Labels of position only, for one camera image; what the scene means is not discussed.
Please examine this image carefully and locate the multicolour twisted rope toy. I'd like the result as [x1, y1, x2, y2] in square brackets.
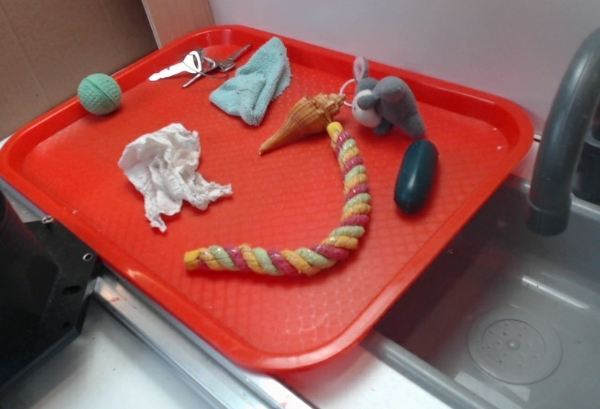
[184, 122, 371, 277]

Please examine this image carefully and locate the silver key bunch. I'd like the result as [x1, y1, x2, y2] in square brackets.
[148, 44, 250, 89]

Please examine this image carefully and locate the grey plush bunny keychain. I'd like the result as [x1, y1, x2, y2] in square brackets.
[352, 56, 426, 140]

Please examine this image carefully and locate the orange conch seashell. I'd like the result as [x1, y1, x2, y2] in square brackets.
[259, 93, 346, 155]

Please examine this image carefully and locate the red plastic tray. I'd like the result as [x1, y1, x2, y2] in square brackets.
[1, 26, 533, 372]

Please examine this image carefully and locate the crumpled white paper towel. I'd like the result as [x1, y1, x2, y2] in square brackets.
[118, 123, 233, 233]

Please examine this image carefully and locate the green rubber ball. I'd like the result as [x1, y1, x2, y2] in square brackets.
[77, 73, 123, 115]

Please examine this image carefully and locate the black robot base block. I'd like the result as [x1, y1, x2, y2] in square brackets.
[1, 196, 99, 390]

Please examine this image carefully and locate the grey sink faucet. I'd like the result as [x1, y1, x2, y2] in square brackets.
[526, 30, 599, 235]

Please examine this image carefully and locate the dark green oval soap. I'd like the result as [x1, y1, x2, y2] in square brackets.
[394, 139, 439, 214]

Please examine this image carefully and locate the grey plastic sink basin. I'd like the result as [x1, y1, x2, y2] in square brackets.
[365, 177, 599, 408]

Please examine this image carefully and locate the brown cardboard panel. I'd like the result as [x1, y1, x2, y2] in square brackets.
[1, 0, 214, 137]

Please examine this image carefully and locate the light blue cloth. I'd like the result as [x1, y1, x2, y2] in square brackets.
[209, 37, 293, 127]

